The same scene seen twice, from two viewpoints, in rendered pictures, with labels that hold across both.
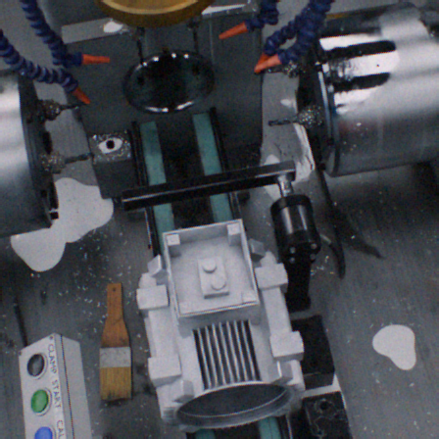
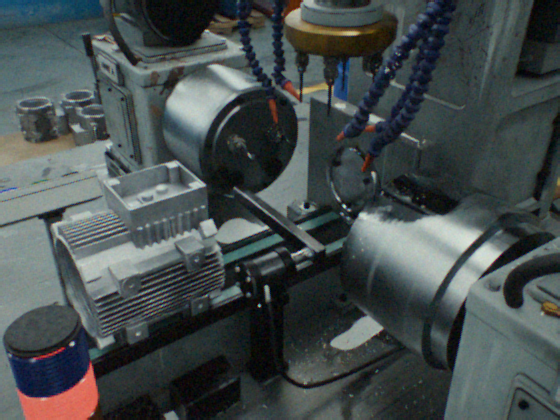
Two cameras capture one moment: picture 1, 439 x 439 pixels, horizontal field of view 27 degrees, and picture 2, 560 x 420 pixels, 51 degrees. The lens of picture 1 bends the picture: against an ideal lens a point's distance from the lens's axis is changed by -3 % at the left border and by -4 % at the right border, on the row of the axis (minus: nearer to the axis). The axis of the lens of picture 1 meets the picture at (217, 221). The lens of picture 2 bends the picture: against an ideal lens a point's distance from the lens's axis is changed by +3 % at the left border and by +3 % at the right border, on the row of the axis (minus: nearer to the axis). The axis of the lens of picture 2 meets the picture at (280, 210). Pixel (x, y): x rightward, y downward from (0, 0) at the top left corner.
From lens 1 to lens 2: 1.02 m
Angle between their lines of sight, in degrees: 48
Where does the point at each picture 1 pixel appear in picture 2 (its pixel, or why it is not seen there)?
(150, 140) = (322, 219)
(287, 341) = (126, 268)
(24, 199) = (196, 137)
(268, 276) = (187, 243)
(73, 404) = (41, 196)
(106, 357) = not seen: hidden behind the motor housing
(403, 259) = not seen: outside the picture
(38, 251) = (229, 232)
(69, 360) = (79, 186)
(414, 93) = (426, 248)
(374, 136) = (370, 261)
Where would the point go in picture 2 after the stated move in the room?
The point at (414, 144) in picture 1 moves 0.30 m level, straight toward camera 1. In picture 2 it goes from (398, 303) to (169, 326)
